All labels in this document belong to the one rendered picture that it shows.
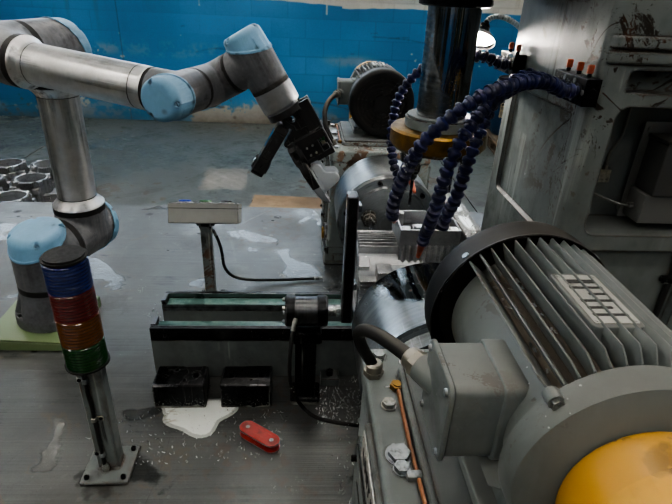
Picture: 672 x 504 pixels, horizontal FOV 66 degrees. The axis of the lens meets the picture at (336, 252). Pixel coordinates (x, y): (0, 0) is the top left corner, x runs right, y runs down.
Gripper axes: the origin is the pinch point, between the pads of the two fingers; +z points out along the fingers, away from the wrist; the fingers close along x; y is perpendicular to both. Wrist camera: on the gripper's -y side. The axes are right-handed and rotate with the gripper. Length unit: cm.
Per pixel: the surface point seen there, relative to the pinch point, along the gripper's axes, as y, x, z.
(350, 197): 7.4, -20.9, -5.6
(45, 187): -158, 175, -15
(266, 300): -22.9, -1.2, 15.2
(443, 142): 25.2, -14.9, -4.5
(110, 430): -44, -37, 6
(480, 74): 156, 537, 148
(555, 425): 18, -78, -8
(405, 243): 11.4, -11.0, 12.2
